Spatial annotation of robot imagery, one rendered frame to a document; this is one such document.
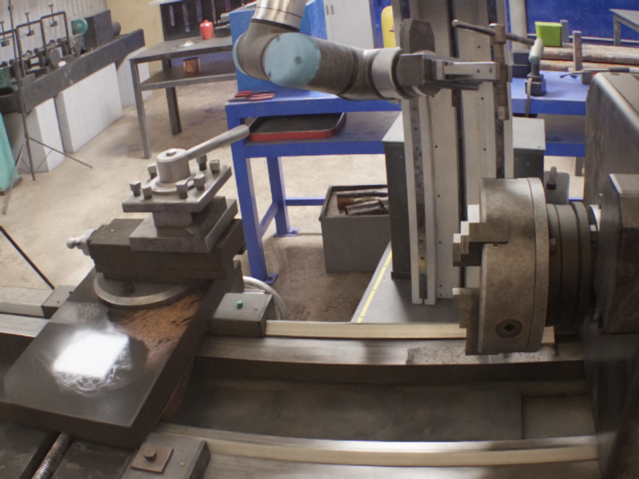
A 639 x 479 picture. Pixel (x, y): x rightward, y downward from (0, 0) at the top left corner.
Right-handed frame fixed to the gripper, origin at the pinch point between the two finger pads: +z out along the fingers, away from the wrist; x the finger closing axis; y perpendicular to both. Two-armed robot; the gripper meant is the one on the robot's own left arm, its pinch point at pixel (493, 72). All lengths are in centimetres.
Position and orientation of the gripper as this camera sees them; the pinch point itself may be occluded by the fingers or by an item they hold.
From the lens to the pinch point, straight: 95.0
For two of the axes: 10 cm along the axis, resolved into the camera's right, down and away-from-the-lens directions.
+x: -8.0, 1.1, -5.9
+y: 0.0, 9.8, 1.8
